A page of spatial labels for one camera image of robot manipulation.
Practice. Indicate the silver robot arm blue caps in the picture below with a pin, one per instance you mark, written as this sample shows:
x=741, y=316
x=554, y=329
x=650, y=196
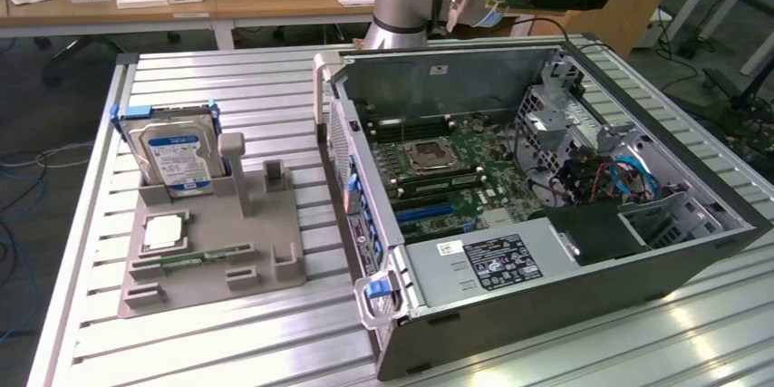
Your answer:
x=393, y=11

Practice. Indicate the metal CPU socket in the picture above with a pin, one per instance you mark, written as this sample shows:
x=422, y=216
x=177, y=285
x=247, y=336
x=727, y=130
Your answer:
x=433, y=156

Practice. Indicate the installed RAM stick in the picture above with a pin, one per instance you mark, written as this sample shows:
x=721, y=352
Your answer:
x=438, y=184

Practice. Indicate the blue expansion slot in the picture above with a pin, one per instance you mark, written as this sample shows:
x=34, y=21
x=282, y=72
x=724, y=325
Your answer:
x=424, y=214

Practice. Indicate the green motherboard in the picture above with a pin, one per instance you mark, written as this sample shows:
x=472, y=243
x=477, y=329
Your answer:
x=490, y=183

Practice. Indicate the silver chipset heatsink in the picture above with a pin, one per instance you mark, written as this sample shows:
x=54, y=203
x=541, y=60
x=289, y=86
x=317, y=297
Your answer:
x=500, y=218

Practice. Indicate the grey power supply with label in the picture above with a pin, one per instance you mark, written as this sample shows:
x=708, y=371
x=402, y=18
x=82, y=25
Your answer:
x=436, y=283

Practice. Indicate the blue case latch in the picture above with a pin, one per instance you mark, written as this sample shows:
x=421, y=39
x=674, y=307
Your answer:
x=377, y=289

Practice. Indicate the metal disk bay cage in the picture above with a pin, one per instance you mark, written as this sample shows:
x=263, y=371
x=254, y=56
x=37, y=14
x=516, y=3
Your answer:
x=545, y=128

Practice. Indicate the green RAM stick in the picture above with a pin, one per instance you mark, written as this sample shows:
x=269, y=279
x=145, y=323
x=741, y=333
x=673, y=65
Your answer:
x=206, y=257

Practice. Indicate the grey parts rack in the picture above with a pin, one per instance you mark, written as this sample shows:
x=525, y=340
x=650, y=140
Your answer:
x=206, y=278

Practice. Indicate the silver CPU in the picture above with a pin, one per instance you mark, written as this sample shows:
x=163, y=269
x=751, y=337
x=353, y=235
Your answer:
x=165, y=233

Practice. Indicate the open black PC case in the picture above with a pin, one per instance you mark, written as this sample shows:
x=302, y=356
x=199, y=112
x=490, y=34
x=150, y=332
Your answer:
x=545, y=314

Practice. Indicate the black chair base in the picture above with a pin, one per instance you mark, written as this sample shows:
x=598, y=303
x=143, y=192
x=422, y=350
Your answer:
x=67, y=54

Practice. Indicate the black equipment stand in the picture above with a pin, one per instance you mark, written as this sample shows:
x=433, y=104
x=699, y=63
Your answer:
x=747, y=92

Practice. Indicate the hard disk with blue bracket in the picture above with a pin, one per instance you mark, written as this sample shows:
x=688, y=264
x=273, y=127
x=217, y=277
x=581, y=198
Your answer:
x=173, y=156

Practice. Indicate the white desk frame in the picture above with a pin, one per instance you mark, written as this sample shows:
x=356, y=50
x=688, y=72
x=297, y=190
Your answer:
x=729, y=1

